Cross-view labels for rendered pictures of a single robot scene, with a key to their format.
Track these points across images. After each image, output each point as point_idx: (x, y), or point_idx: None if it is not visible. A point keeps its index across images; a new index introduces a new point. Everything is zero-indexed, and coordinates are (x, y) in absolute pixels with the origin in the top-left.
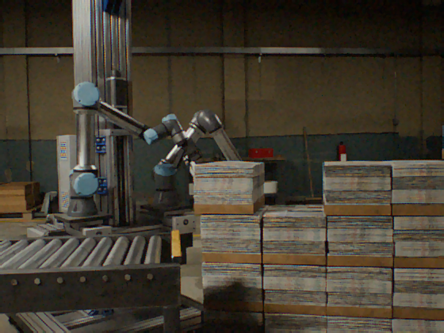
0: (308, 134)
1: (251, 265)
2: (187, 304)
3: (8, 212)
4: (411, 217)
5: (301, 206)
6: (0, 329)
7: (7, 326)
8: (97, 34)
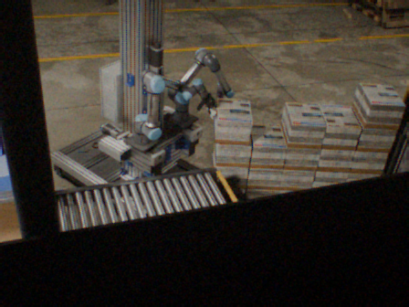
0: None
1: (243, 168)
2: (188, 168)
3: None
4: (330, 150)
5: (268, 127)
6: (58, 184)
7: (61, 180)
8: (146, 18)
